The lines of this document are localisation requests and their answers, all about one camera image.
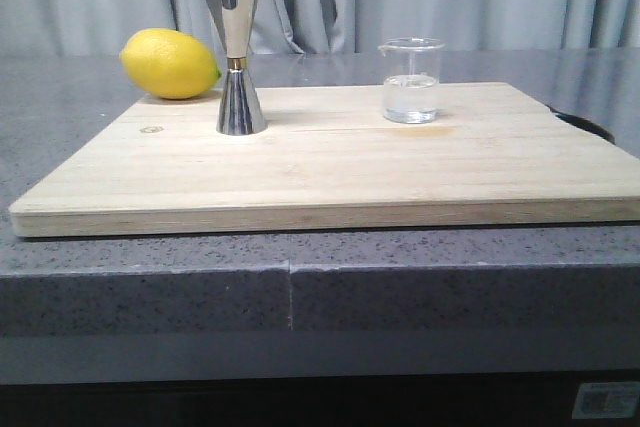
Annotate small glass beaker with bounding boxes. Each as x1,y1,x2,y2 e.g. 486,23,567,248
378,37,444,124

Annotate silver double jigger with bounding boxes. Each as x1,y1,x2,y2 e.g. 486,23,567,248
205,0,267,136

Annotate wooden cutting board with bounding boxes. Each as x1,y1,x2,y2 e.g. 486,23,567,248
9,82,639,237

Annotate yellow lemon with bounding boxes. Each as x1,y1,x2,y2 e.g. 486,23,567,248
119,28,221,100

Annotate white QR label sticker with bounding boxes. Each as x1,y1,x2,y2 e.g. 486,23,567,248
571,381,639,420

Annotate black cutting board handle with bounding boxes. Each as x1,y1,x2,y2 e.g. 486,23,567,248
547,105,616,145

